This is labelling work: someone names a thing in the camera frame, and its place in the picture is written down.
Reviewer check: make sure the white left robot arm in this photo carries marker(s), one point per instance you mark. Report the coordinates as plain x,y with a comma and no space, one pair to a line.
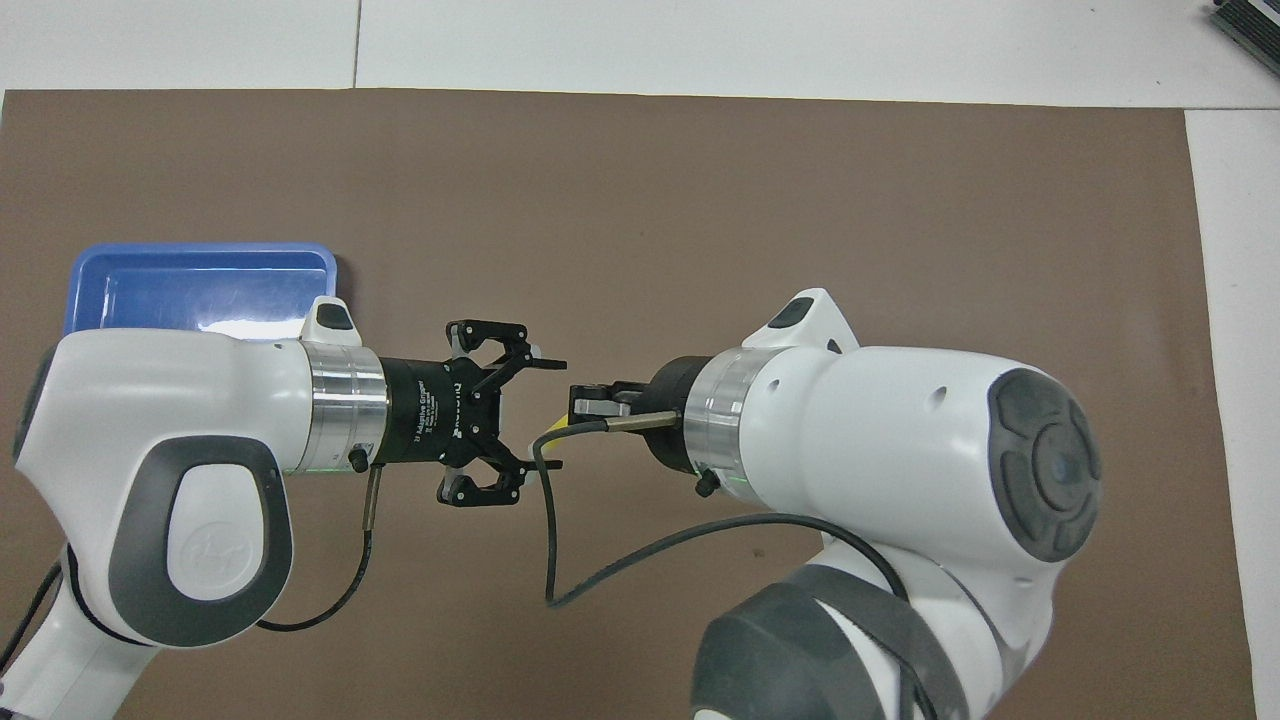
160,400

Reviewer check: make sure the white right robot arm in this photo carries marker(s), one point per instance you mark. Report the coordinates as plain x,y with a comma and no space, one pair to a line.
880,430

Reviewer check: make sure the grey ribbed device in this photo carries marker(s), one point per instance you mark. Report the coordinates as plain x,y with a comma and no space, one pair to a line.
1250,20

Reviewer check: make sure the brown table mat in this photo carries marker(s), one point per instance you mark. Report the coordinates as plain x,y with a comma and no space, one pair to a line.
650,200

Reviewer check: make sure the blue plastic tray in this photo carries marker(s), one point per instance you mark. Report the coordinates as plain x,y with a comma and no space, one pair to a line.
200,285

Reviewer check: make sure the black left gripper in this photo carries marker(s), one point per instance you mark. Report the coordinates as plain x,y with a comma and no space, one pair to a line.
430,410

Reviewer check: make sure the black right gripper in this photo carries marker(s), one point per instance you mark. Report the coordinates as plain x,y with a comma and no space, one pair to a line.
665,390

